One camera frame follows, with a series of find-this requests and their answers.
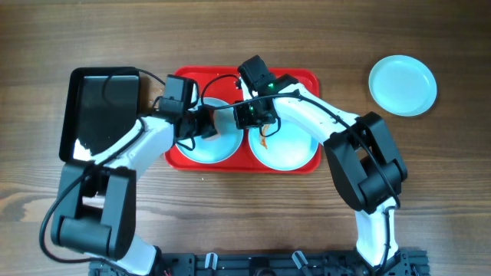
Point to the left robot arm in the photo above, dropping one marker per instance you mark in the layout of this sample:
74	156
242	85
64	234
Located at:
94	213

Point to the red plastic tray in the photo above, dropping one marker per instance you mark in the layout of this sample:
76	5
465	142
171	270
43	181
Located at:
243	159

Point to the black rectangular tray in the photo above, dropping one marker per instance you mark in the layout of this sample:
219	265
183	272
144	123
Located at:
102	106

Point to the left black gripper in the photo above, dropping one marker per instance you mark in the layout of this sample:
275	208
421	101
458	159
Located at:
207	125

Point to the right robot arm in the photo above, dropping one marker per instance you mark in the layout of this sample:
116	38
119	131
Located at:
366	167

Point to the light blue plate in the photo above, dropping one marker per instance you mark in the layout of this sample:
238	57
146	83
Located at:
286	149
218	150
402	85

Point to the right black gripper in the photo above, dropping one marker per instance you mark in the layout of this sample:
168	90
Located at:
254	119

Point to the green and brown sponge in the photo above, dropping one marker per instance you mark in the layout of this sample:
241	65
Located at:
211	136

